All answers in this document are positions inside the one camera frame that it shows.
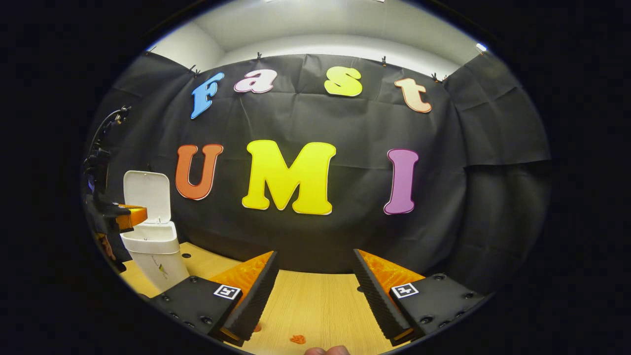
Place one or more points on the white desktop garbage bin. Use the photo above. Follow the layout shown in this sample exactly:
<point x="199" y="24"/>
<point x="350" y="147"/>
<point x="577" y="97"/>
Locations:
<point x="153" y="241"/>

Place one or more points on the ceiling light panel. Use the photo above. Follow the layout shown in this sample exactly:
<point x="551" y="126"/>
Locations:
<point x="481" y="47"/>

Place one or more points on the orange paper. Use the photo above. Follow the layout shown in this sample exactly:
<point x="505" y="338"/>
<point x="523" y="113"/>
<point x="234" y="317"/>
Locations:
<point x="297" y="339"/>

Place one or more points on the black backdrop cloth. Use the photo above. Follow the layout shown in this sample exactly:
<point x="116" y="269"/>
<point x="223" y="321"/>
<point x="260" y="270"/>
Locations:
<point x="355" y="123"/>

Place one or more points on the wooden desktop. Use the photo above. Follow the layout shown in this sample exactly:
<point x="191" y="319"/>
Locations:
<point x="315" y="305"/>

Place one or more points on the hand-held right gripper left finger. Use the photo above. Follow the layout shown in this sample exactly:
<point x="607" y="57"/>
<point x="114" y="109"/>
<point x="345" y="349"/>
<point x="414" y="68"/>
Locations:
<point x="259" y="296"/>

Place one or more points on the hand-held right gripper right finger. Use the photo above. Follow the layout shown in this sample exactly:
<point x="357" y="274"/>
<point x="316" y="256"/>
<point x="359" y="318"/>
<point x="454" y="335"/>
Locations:
<point x="377" y="301"/>

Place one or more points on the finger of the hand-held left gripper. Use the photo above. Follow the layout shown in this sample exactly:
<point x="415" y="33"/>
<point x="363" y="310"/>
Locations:
<point x="135" y="216"/>

